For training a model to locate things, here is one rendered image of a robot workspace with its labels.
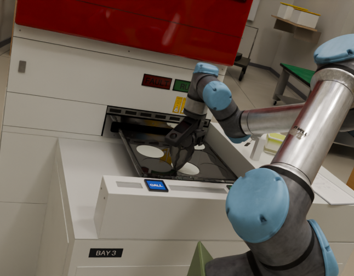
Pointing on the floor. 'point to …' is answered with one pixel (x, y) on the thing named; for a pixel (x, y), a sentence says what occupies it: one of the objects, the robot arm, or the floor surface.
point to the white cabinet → (123, 246)
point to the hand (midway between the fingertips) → (175, 167)
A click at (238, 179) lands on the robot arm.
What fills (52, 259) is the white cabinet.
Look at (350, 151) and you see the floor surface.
